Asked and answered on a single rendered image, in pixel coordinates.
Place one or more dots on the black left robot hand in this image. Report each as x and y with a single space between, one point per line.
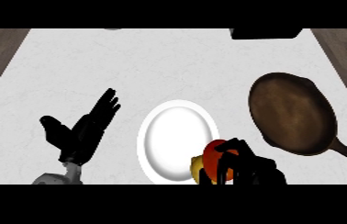
86 132

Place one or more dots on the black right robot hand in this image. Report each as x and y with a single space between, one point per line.
253 169

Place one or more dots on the red tomato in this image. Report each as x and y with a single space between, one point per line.
214 160

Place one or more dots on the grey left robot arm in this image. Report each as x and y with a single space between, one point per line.
68 175

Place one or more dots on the white plate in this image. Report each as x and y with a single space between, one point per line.
177 142

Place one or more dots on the brown frying pan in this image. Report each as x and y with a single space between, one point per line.
294 114

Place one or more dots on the yellow fruit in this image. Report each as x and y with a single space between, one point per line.
197 169

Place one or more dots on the black appliance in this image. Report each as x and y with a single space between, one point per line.
264 33

